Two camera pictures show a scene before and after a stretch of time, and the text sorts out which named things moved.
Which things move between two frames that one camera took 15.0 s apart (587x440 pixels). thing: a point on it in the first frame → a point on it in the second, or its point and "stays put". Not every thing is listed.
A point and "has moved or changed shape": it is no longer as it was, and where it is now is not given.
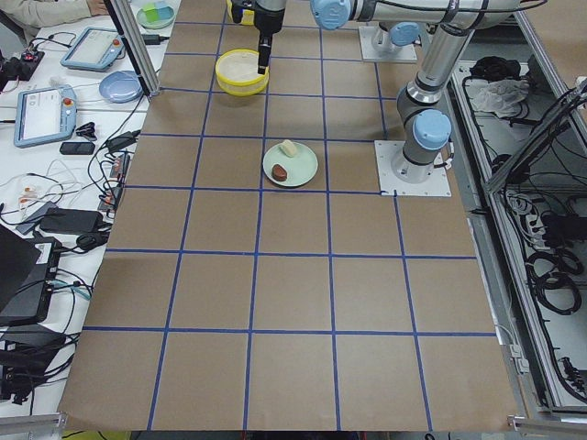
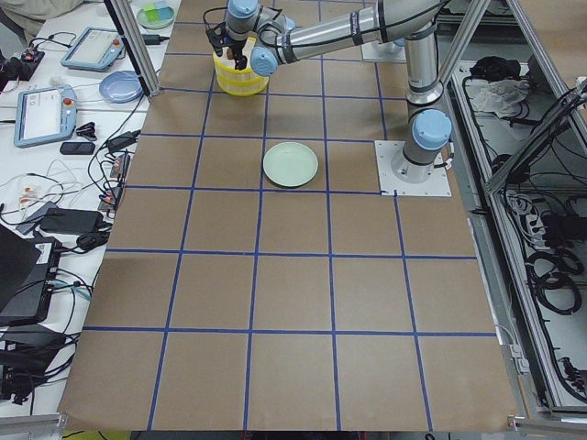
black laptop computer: [27, 270] stays put
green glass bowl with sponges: [156, 18] stays put
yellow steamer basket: [248, 17] has moved or changed shape
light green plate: [290, 163] stays put
